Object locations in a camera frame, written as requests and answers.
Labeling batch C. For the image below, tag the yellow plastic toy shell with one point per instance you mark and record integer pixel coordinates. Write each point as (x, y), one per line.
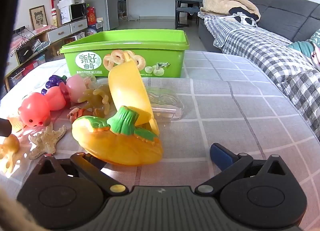
(127, 88)

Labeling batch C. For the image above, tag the green plastic box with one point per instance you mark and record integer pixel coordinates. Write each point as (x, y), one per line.
(150, 38)

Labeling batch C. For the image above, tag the beige starfish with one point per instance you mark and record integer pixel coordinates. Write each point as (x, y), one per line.
(47, 138)

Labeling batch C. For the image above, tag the pink pig toy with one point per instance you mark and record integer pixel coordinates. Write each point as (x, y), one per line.
(35, 109)

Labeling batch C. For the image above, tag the orange crab toy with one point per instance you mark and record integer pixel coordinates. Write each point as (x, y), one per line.
(75, 114)

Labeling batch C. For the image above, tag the red beaded toy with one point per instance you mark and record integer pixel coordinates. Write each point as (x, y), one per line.
(64, 93)

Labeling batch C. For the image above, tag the teal cushion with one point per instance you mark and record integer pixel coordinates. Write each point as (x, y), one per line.
(303, 47)

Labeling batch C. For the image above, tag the clear plastic case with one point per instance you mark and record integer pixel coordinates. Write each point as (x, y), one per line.
(165, 100)

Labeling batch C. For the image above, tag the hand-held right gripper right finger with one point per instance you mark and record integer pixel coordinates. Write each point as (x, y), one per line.
(221, 154)

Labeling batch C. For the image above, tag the microwave oven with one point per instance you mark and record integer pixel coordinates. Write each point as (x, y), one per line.
(77, 12)

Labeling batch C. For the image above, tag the grey sofa with checked cover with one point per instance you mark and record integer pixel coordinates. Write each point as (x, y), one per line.
(262, 50)

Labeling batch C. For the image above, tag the beige fuzzy cloth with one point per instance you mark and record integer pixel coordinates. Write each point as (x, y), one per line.
(12, 211)

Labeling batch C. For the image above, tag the orange pumpkin toy half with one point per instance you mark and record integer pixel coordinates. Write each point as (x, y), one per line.
(120, 150)

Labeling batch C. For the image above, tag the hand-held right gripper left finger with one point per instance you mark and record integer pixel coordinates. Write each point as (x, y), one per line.
(85, 163)

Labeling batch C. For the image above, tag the pink capsule ball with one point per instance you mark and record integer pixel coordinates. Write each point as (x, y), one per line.
(75, 85)

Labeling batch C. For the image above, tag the purple grape toy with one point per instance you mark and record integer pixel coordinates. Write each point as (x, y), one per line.
(53, 79)

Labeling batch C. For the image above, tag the framed cartoon picture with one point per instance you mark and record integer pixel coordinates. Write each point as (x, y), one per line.
(38, 18)

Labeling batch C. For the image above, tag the black and white cloth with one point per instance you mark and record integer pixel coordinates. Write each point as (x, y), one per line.
(246, 19)

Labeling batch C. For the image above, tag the amber sticky hand toy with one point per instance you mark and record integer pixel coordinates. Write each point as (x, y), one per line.
(10, 145)
(97, 95)

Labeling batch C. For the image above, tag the pink cloth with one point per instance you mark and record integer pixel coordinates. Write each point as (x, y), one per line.
(22, 42)

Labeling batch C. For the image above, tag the grey checked tablecloth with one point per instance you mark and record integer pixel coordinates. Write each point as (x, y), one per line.
(237, 110)

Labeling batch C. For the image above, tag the beige blanket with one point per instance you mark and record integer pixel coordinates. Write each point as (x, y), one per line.
(225, 1)

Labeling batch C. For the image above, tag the white printer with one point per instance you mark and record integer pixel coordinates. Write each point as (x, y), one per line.
(72, 0)

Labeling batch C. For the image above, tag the white wooden tv cabinet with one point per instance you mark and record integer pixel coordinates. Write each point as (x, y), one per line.
(60, 32)

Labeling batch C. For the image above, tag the red gift box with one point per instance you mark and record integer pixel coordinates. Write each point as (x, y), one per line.
(91, 17)

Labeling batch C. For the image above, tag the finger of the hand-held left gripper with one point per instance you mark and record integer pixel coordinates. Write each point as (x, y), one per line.
(5, 127)

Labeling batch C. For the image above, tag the silver fridge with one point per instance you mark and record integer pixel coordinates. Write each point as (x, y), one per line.
(110, 0)

